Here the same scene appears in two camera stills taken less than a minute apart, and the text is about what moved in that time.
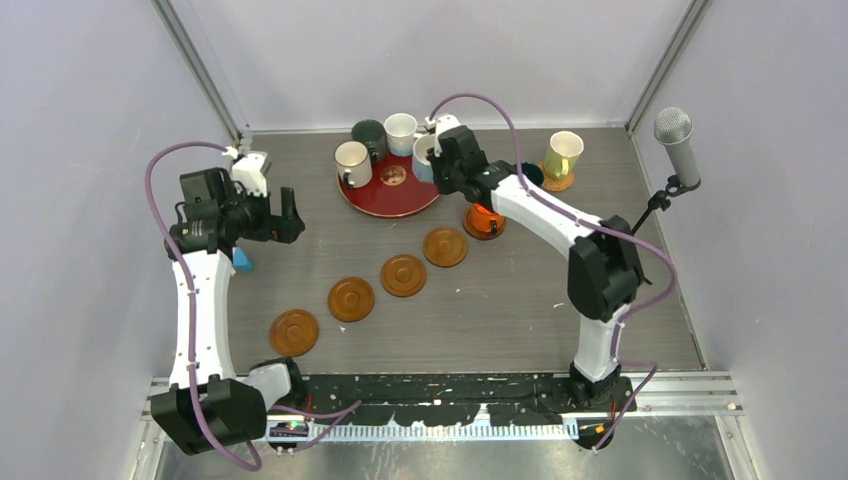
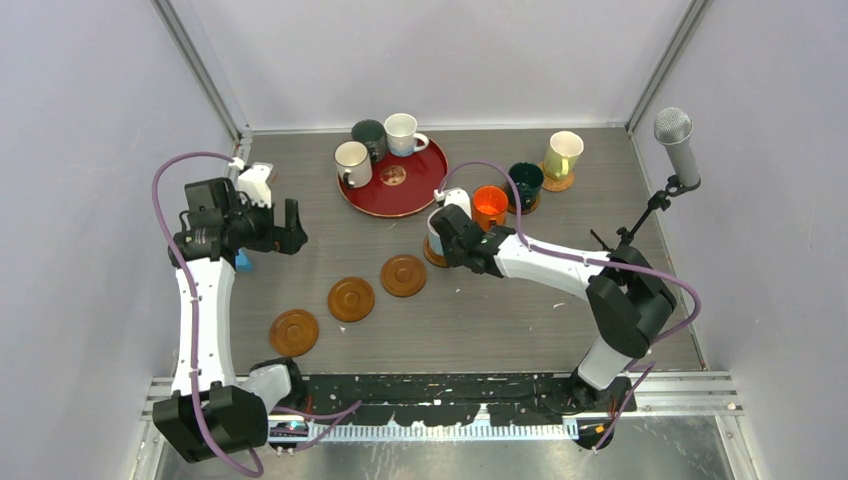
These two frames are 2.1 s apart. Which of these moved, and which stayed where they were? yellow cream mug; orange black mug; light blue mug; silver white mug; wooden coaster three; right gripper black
Moved: light blue mug; right gripper black
Stayed: wooden coaster three; silver white mug; orange black mug; yellow cream mug
